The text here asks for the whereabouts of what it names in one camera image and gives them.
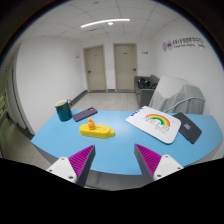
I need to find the grey sofa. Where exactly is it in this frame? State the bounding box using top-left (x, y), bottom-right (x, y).
top-left (134, 75), bottom-right (160, 107)

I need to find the purple smartphone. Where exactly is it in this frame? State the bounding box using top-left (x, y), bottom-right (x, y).
top-left (73, 107), bottom-right (97, 122)

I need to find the ceiling strip light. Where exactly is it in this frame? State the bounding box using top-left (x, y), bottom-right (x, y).
top-left (80, 18), bottom-right (130, 28)

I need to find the left beige door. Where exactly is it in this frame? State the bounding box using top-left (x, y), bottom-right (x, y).
top-left (84, 46), bottom-right (106, 91)

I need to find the grey cloth covered object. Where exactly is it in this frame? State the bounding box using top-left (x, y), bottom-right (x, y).
top-left (149, 76), bottom-right (205, 114)

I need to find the black notebook with sticker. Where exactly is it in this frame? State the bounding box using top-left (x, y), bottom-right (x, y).
top-left (174, 112), bottom-right (202, 144)

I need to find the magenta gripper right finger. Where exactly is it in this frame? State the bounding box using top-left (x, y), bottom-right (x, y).
top-left (134, 144), bottom-right (183, 182)

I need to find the right beige door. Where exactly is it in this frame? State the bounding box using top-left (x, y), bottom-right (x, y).
top-left (114, 44), bottom-right (137, 91)

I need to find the beige door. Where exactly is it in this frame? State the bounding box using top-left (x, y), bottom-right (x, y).
top-left (84, 46), bottom-right (106, 91)
top-left (114, 44), bottom-right (137, 91)

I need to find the red wall logo sign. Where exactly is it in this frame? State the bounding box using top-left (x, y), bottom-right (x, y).
top-left (162, 37), bottom-right (205, 52)

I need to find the white rainbow mouse pad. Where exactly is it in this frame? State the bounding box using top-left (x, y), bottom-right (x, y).
top-left (126, 106), bottom-right (181, 144)

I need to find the dark teal mug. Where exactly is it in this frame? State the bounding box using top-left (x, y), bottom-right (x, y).
top-left (55, 99), bottom-right (72, 122)

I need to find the black bag on sofa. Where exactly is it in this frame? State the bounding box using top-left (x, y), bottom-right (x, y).
top-left (138, 78), bottom-right (157, 89)

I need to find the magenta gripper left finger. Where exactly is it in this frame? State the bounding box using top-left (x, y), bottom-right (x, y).
top-left (47, 145), bottom-right (96, 187)

